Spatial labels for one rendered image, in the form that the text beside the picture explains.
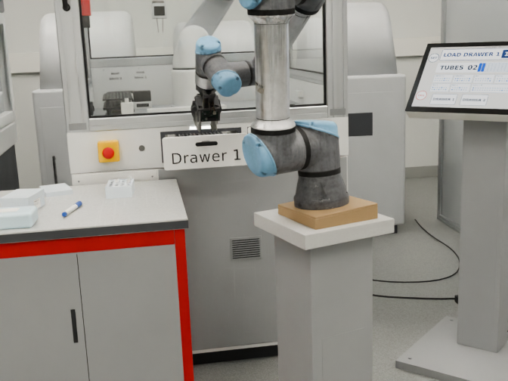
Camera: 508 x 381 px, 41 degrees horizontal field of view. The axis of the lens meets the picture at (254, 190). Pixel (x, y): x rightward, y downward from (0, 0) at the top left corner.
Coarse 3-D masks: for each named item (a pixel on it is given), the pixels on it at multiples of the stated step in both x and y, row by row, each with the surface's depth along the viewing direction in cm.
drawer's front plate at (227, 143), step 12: (168, 144) 229; (180, 144) 230; (192, 144) 230; (228, 144) 232; (240, 144) 233; (168, 156) 230; (192, 156) 231; (228, 156) 233; (240, 156) 234; (168, 168) 231; (180, 168) 231; (192, 168) 232
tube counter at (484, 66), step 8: (472, 64) 246; (480, 64) 244; (488, 64) 242; (496, 64) 241; (504, 64) 239; (472, 72) 244; (480, 72) 243; (488, 72) 241; (496, 72) 239; (504, 72) 238
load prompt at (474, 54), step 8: (472, 48) 249; (480, 48) 248; (488, 48) 246; (496, 48) 244; (504, 48) 242; (448, 56) 253; (456, 56) 251; (464, 56) 250; (472, 56) 248; (480, 56) 246; (488, 56) 244; (496, 56) 243; (504, 56) 241
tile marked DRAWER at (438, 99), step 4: (432, 96) 248; (436, 96) 247; (440, 96) 246; (444, 96) 245; (448, 96) 244; (452, 96) 244; (456, 96) 243; (432, 100) 247; (436, 100) 246; (440, 100) 245; (444, 100) 244; (448, 100) 244; (452, 100) 243; (456, 100) 242; (436, 104) 245; (440, 104) 244; (444, 104) 243; (448, 104) 243; (452, 104) 242
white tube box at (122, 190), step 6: (114, 180) 229; (120, 180) 229; (132, 180) 228; (108, 186) 220; (114, 186) 220; (120, 186) 220; (126, 186) 218; (132, 186) 222; (108, 192) 218; (114, 192) 218; (120, 192) 218; (126, 192) 218; (132, 192) 221; (108, 198) 218
